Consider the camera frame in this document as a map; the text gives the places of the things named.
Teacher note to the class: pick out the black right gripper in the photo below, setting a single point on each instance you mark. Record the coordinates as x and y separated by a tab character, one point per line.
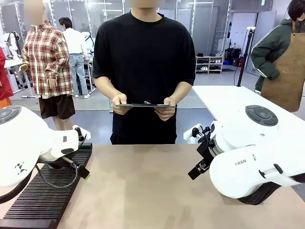
206	150

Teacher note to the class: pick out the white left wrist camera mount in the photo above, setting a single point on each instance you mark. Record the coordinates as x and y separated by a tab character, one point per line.
87	135

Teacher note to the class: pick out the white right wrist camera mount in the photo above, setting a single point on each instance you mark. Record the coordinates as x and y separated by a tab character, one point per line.
187	134

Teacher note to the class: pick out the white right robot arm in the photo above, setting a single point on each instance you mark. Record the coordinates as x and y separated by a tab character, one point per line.
238	176

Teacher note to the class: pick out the person in white shirt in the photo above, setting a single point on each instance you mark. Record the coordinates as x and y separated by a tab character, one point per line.
74	43

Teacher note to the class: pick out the black tripod with white head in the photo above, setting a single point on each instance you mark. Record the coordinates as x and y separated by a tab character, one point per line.
245	57

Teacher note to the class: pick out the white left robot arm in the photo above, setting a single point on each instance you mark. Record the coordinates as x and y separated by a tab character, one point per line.
23	143

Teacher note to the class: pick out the black slotted PCB rack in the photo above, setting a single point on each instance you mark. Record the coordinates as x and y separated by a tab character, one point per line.
47	202

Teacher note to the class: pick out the person's right hand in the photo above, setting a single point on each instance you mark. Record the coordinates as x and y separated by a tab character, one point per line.
120	105

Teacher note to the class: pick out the person's left hand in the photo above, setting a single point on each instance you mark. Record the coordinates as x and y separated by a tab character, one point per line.
166	112

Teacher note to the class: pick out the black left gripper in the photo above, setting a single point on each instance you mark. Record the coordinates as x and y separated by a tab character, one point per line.
62	164

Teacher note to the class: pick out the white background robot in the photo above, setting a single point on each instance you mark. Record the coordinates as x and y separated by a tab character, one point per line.
88	44
12	44

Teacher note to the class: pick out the person's right forearm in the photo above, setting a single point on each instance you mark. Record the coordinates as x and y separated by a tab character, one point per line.
106	89

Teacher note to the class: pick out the person in brown apron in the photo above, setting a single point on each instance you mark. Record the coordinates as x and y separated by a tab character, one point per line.
286	71

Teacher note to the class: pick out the black handheld tray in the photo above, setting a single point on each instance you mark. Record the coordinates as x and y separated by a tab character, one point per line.
143	105

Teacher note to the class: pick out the mannequin in red and orange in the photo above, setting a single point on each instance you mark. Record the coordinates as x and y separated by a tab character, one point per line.
4	83

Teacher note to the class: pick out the mannequin in plaid shirt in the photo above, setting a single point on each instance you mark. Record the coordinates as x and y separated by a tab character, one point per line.
47	59

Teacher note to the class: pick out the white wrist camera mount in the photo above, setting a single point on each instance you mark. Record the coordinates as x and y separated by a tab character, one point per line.
87	135
187	134

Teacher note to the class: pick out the person in black t-shirt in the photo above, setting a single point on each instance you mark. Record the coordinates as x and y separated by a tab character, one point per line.
143	59

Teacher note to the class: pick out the white shoe shelf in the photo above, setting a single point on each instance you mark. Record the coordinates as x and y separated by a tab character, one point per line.
209	64

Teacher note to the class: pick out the person's left forearm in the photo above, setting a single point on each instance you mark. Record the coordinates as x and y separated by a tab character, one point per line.
182	90

